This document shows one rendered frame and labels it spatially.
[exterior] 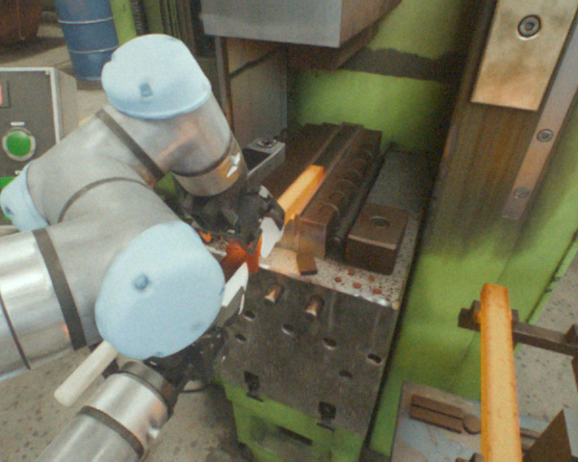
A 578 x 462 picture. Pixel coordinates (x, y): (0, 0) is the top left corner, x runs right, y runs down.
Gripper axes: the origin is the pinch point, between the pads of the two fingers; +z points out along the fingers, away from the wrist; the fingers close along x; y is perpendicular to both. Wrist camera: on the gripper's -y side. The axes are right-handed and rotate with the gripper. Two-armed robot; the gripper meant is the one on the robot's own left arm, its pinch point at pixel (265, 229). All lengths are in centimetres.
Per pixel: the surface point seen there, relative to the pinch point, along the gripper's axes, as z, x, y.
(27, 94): -12.9, -45.7, -8.0
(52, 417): 82, -83, 60
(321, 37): -19.9, 5.3, -19.7
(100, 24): 189, -353, -249
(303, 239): 9.2, 3.7, -3.6
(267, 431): 77, -6, 35
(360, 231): 7.5, 13.1, -6.9
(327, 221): 5.8, 7.5, -6.4
